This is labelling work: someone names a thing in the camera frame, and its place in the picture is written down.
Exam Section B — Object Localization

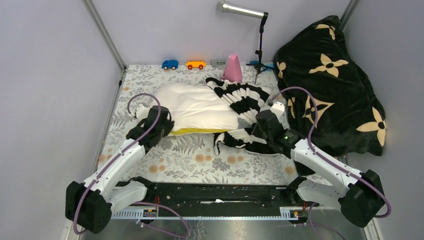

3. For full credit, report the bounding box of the black white striped pillow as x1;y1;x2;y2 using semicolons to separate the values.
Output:
205;77;280;156

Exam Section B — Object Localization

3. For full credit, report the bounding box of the white yellow pillow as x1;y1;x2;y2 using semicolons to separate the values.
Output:
155;83;250;136

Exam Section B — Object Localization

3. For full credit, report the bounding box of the pink metronome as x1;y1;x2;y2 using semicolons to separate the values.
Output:
221;53;243;84

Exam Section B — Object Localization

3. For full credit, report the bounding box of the silver flashlight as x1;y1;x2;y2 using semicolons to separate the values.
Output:
217;0;269;75

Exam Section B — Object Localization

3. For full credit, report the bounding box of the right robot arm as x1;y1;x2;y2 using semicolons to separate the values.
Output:
252;110;385;228

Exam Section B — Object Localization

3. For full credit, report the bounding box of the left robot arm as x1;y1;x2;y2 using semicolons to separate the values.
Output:
65;105;174;235

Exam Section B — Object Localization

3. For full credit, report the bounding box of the floral patterned table cloth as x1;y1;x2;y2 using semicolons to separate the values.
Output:
93;64;345;187

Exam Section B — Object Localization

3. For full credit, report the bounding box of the blue toy car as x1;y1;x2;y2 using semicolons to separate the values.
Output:
161;59;179;70

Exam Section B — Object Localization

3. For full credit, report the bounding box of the black floral patterned blanket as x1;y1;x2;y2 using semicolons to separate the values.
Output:
273;15;387;157

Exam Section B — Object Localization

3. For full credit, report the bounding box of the orange toy car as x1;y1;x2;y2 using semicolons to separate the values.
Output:
185;60;206;70

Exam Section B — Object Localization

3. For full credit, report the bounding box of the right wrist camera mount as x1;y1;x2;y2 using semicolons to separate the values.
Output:
269;101;286;119

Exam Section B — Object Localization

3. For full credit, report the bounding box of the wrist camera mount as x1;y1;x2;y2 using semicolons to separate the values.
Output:
269;101;286;119
133;103;152;122

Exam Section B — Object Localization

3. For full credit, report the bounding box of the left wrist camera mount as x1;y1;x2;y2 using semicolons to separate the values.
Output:
133;103;152;122

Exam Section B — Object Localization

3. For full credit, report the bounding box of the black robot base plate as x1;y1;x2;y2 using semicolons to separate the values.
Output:
143;182;312;219

